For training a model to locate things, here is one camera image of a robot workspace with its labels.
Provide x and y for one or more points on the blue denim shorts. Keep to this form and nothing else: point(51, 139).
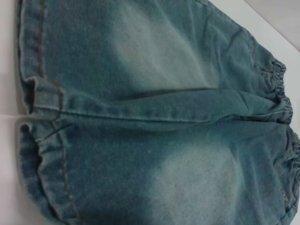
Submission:
point(150, 117)

